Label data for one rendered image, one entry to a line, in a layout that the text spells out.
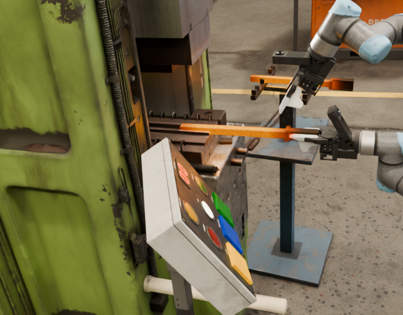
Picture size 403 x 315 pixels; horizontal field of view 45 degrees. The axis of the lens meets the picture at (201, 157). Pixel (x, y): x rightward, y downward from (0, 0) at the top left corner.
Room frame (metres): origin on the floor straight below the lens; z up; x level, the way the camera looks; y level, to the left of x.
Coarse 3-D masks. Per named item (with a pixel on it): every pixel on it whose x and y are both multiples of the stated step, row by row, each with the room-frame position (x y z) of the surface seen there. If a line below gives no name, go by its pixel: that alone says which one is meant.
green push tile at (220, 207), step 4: (212, 192) 1.04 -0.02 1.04; (212, 196) 1.02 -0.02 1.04; (216, 196) 1.02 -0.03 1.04; (216, 200) 1.00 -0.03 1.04; (220, 200) 1.03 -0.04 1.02; (216, 204) 0.98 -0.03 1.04; (220, 204) 1.00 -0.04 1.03; (224, 204) 1.03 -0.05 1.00; (216, 208) 0.97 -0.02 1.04; (220, 208) 0.97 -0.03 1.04; (224, 208) 1.01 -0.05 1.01; (228, 208) 1.04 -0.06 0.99; (220, 212) 0.96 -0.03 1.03; (224, 212) 0.98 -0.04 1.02; (228, 212) 1.01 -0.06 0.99; (224, 216) 0.97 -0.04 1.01; (228, 216) 0.98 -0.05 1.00; (228, 220) 0.97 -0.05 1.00; (232, 220) 0.99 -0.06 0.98; (232, 224) 0.97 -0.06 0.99
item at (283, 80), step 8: (256, 80) 1.99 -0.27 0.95; (272, 80) 1.95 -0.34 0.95; (280, 80) 1.94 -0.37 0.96; (288, 80) 1.93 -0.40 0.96; (328, 80) 1.87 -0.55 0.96; (336, 80) 1.84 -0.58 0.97; (344, 80) 1.83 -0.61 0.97; (352, 80) 1.82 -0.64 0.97; (336, 88) 1.85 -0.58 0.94; (344, 88) 1.83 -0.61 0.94; (352, 88) 1.82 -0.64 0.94
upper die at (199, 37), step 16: (208, 16) 1.53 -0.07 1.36; (192, 32) 1.38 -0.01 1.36; (208, 32) 1.52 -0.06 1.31; (144, 48) 1.40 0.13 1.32; (160, 48) 1.38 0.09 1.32; (176, 48) 1.37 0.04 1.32; (192, 48) 1.37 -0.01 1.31; (160, 64) 1.39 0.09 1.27; (176, 64) 1.37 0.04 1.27; (192, 64) 1.36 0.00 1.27
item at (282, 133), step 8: (184, 128) 1.49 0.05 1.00; (192, 128) 1.48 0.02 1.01; (200, 128) 1.47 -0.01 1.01; (208, 128) 1.46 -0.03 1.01; (216, 128) 1.45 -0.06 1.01; (224, 128) 1.45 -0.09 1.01; (232, 128) 1.44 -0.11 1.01; (240, 128) 1.43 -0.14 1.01; (248, 128) 1.43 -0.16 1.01; (256, 128) 1.42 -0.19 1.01; (264, 128) 1.41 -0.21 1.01; (272, 128) 1.41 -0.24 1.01; (280, 128) 1.40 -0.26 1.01; (288, 128) 1.38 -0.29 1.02; (296, 128) 1.38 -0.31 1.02; (304, 128) 1.38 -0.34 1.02; (256, 136) 1.40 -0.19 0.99; (264, 136) 1.39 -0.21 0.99; (272, 136) 1.38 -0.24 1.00; (280, 136) 1.38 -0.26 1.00; (288, 136) 1.36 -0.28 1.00
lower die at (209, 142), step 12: (156, 120) 1.60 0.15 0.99; (168, 120) 1.59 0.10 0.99; (180, 120) 1.58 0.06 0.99; (192, 120) 1.57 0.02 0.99; (156, 132) 1.50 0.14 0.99; (168, 132) 1.49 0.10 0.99; (180, 132) 1.48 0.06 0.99; (192, 132) 1.46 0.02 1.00; (204, 132) 1.45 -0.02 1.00; (192, 144) 1.41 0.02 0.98; (204, 144) 1.40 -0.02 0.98; (192, 156) 1.36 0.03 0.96; (204, 156) 1.38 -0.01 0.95
